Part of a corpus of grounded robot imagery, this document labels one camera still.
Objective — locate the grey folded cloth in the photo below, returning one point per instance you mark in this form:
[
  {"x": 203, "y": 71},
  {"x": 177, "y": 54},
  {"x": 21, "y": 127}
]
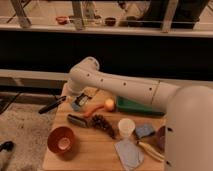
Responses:
[{"x": 130, "y": 155}]

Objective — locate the dark background bowl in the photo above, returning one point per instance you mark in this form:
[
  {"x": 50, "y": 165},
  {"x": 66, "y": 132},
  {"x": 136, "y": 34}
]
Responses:
[{"x": 110, "y": 21}]

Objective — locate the blue sponge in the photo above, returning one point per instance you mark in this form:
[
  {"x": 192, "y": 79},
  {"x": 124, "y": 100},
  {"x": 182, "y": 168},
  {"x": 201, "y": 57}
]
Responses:
[{"x": 144, "y": 130}]

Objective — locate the cream handled tool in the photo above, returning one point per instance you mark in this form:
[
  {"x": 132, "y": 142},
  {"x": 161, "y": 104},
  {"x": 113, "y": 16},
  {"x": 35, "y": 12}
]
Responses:
[{"x": 151, "y": 151}]

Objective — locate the wooden board table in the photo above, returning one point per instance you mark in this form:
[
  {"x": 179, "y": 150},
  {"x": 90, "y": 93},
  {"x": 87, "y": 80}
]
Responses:
[{"x": 94, "y": 150}]

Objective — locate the orange carrot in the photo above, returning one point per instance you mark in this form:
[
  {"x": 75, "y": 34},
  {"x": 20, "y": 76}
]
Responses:
[{"x": 90, "y": 111}]

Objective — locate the green tray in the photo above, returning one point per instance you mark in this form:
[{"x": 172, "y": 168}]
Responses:
[{"x": 129, "y": 106}]

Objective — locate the red background bowl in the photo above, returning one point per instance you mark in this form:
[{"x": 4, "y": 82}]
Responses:
[{"x": 62, "y": 20}]

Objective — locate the black brush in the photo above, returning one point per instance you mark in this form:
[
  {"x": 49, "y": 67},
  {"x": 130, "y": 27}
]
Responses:
[{"x": 77, "y": 121}]

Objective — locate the yellow apple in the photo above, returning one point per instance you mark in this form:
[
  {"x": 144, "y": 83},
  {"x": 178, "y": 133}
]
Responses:
[{"x": 109, "y": 105}]

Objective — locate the white plastic cup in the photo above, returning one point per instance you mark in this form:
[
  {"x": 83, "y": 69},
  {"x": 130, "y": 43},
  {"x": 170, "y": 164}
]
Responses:
[{"x": 126, "y": 127}]

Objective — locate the black object on floor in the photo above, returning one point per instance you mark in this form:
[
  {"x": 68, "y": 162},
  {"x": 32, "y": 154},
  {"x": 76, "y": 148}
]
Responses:
[{"x": 8, "y": 146}]

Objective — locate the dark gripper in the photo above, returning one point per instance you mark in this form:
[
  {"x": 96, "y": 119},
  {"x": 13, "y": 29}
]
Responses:
[{"x": 80, "y": 101}]

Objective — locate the purple bowl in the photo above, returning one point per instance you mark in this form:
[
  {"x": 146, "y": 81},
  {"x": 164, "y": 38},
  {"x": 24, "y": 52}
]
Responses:
[{"x": 161, "y": 138}]

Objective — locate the dark grape bunch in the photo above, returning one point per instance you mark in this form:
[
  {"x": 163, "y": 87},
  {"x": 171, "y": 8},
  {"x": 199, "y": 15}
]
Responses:
[{"x": 99, "y": 122}]

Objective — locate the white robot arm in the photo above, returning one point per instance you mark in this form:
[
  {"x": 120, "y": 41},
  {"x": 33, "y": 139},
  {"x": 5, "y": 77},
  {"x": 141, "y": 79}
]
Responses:
[{"x": 188, "y": 109}]

